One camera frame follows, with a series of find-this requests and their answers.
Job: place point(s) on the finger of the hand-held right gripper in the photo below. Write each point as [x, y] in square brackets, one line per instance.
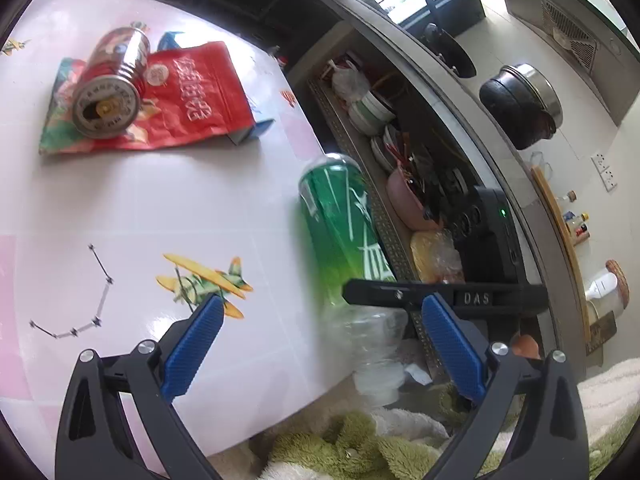
[380, 294]

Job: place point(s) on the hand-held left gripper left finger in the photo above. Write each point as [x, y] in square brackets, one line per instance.
[195, 345]

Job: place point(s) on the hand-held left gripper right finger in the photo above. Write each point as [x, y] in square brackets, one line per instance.
[452, 350]

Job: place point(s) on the green plastic bottle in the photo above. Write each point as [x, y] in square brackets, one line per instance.
[340, 220]

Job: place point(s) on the red snack bag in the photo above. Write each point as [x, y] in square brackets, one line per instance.
[200, 95]

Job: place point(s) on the red metal can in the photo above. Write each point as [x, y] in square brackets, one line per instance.
[107, 85]

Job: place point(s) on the person's right hand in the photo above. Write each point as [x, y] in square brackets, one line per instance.
[527, 347]

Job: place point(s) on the white paper scrap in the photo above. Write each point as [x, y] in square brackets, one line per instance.
[417, 375]

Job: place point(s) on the yellow plastic bag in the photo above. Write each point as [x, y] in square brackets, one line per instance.
[430, 255]

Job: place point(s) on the small condiment bottle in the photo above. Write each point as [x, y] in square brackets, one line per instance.
[582, 234]
[571, 200]
[577, 219]

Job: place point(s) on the pink basin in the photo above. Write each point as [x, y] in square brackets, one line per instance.
[405, 205]

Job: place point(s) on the pile of dark utensils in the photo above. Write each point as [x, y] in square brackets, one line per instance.
[425, 170]

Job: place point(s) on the green plush towel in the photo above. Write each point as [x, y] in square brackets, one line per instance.
[360, 450]

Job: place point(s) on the black pot with steel lid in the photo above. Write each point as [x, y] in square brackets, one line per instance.
[517, 110]

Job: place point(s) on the stack of plates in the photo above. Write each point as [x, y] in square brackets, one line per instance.
[385, 150]

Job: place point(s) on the concrete kitchen counter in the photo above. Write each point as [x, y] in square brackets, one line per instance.
[440, 105]

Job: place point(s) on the stack of white green bowls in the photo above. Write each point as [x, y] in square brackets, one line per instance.
[372, 112]

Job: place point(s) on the black wok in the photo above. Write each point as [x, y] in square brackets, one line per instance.
[450, 50]

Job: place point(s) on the white plastic bag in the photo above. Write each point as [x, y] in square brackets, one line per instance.
[350, 82]

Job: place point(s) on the steel range hood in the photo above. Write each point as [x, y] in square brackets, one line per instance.
[575, 20]

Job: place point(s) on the white wall socket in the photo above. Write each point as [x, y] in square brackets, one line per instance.
[609, 179]
[599, 160]

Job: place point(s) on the dark window frame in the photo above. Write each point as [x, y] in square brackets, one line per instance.
[450, 5]

